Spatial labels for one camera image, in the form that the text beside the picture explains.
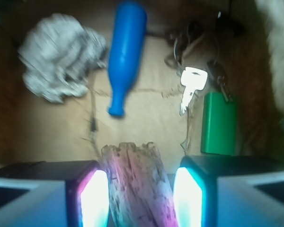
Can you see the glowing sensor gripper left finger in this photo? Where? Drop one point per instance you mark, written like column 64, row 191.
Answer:
column 54, row 194

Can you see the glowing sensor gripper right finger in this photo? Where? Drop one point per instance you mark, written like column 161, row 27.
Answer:
column 229, row 191

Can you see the weathered wood chip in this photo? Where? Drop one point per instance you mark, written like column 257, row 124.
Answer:
column 140, row 193

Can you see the green rectangular block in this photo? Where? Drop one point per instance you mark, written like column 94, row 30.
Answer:
column 219, row 125

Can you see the brown paper bag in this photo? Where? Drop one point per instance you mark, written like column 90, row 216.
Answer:
column 245, row 36

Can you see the silver key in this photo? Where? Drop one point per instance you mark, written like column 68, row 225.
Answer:
column 193, row 79

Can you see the crumpled white paper ball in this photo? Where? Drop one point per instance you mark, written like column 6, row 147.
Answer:
column 58, row 54

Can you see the blue plastic bottle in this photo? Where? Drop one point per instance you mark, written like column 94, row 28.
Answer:
column 126, row 51

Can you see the dark keys on ring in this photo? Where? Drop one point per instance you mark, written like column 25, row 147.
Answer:
column 184, row 40

